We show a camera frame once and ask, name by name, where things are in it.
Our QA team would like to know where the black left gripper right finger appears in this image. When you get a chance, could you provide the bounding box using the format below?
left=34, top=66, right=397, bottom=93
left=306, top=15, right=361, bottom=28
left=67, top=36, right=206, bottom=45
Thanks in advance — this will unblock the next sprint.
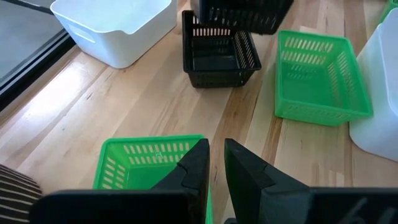
left=223, top=138, right=312, bottom=224

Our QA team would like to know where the black aluminium table frame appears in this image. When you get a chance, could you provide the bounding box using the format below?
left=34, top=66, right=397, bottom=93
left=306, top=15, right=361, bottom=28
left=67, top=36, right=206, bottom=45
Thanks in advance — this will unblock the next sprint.
left=0, top=0, right=76, bottom=112

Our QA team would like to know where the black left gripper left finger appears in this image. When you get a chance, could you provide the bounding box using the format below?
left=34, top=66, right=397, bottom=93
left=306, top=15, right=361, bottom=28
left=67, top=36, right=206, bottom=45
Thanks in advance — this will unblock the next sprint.
left=150, top=138, right=211, bottom=224

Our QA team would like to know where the green slotted plastic basket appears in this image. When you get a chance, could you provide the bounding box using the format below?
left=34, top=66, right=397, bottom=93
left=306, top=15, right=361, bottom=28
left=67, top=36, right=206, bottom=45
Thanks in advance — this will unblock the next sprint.
left=92, top=134, right=214, bottom=224
left=274, top=29, right=374, bottom=127
left=378, top=0, right=398, bottom=24

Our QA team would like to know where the white plastic bin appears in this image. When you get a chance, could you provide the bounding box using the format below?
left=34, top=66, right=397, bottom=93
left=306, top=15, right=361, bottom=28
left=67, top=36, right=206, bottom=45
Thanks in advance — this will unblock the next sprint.
left=349, top=7, right=398, bottom=163
left=50, top=0, right=178, bottom=70

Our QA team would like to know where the ribbed plant pot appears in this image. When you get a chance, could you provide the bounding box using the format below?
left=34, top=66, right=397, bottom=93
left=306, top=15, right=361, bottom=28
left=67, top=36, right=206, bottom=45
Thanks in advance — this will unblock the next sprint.
left=0, top=164, right=43, bottom=224

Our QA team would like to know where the black slotted plastic basket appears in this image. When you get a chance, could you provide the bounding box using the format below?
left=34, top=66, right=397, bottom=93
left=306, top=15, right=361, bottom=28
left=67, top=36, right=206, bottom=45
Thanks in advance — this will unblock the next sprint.
left=182, top=10, right=262, bottom=89
left=198, top=0, right=295, bottom=35

